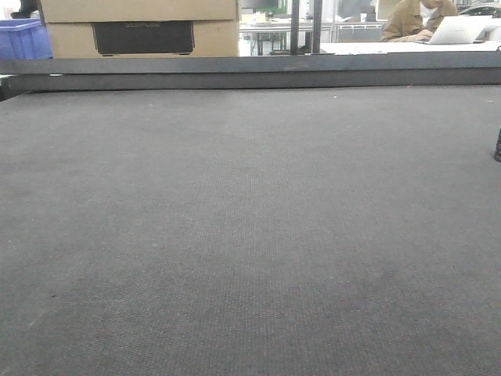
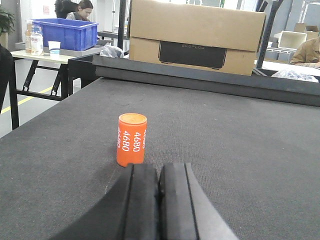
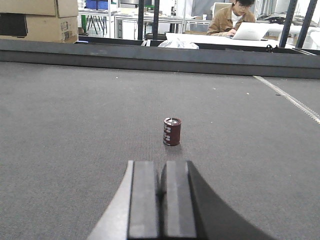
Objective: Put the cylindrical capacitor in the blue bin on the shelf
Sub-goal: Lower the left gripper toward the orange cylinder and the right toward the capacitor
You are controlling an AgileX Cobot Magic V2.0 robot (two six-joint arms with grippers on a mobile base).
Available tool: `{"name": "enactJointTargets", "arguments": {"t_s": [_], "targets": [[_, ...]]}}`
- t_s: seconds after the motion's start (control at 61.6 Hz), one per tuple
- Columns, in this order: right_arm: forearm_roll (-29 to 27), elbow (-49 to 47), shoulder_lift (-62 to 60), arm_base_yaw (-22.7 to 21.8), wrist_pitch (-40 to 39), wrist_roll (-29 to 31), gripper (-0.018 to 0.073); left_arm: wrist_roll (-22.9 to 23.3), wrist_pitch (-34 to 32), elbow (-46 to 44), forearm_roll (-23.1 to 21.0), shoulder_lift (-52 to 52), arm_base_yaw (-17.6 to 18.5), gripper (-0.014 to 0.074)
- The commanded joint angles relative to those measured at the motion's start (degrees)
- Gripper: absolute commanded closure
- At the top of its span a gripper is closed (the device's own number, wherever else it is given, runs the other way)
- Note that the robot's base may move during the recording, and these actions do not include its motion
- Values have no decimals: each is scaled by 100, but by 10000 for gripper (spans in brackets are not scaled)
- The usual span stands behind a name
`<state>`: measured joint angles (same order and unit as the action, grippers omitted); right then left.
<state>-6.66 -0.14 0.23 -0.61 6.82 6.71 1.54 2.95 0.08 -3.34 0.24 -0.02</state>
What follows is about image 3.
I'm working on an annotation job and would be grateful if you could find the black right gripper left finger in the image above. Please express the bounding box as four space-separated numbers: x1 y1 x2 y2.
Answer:
87 160 160 240

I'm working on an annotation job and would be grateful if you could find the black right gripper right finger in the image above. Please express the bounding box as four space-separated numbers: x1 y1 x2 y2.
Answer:
160 160 272 240

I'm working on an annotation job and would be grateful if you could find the dark red cylindrical capacitor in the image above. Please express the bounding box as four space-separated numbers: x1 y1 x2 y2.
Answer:
163 117 182 146

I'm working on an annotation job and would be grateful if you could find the clear plastic bag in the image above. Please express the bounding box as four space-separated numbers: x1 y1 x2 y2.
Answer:
158 38 199 50

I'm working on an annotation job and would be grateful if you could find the white laptop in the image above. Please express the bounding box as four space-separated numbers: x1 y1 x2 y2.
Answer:
227 22 269 41

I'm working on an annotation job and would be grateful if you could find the white background table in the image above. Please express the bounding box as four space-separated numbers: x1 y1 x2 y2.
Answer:
165 32 280 48

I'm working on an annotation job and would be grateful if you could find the person in brown jacket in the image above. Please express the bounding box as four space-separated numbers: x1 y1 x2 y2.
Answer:
206 0 256 37

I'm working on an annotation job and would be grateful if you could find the lower cardboard box black label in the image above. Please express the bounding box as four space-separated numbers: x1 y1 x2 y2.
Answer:
0 13 78 44

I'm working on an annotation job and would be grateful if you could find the upper cardboard box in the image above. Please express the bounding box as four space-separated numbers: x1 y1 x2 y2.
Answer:
0 0 78 18

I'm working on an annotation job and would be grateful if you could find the dark metal table rail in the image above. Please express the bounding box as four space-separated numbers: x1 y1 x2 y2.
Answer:
0 39 320 79

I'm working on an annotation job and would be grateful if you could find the black vertical post right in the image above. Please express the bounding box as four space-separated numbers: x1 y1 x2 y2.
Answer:
152 0 160 40

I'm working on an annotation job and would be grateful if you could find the black vertical post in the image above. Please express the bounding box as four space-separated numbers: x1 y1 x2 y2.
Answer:
137 0 145 40
152 0 160 40

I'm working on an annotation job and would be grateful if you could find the black vertical post left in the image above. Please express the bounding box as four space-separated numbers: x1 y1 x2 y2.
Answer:
137 0 145 40

